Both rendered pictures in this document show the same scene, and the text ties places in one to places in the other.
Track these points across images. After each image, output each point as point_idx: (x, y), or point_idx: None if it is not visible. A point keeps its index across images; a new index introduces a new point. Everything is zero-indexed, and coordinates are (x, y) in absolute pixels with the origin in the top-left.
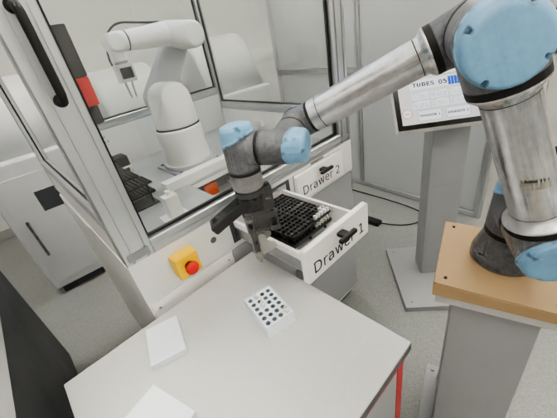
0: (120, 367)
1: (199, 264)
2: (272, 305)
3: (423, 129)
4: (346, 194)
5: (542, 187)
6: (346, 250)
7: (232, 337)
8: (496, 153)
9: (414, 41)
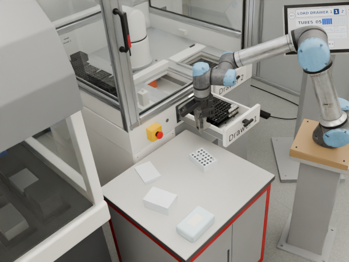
0: (125, 183)
1: None
2: (204, 157)
3: None
4: (246, 94)
5: (330, 106)
6: (245, 131)
7: (184, 171)
8: (314, 91)
9: (287, 37)
